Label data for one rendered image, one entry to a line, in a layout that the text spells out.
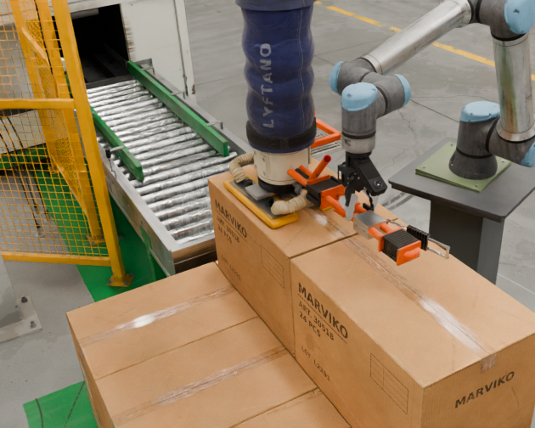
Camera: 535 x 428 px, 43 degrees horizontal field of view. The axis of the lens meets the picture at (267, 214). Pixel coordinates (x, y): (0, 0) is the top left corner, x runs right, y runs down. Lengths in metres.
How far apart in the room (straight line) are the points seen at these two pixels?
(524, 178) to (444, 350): 1.31
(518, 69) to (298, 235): 0.90
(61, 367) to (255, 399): 1.31
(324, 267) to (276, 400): 0.45
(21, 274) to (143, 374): 1.76
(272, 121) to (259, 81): 0.13
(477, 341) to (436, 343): 0.10
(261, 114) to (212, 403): 0.89
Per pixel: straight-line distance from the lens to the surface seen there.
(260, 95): 2.05
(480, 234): 2.85
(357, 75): 1.91
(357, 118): 1.76
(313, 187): 2.04
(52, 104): 3.24
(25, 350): 3.38
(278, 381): 2.17
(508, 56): 2.34
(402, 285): 1.88
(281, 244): 2.05
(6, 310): 3.48
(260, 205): 2.19
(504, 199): 2.71
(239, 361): 2.25
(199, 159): 3.54
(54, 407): 3.05
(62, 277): 3.78
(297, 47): 2.00
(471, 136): 2.72
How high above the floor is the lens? 2.08
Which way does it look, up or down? 31 degrees down
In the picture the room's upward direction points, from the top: 4 degrees counter-clockwise
